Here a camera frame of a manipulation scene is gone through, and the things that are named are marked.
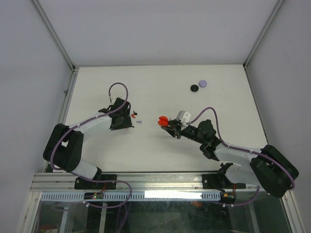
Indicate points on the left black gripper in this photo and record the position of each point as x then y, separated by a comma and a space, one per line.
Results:
127, 123

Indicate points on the red earbud charging case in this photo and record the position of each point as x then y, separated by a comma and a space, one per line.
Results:
163, 121

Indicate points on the black earbud charging case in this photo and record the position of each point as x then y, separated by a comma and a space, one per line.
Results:
194, 88

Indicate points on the slotted cable duct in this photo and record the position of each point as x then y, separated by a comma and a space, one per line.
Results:
134, 196

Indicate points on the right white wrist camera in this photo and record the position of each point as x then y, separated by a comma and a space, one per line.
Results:
183, 117

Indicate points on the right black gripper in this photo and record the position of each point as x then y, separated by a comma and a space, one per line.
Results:
177, 130

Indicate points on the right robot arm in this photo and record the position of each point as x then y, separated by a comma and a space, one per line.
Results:
266, 167

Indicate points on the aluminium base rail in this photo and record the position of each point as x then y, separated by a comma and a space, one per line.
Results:
120, 181

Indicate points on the purple earbud charging case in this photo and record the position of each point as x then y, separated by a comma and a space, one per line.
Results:
202, 83

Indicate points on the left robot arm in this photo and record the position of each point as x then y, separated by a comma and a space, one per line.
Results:
65, 145

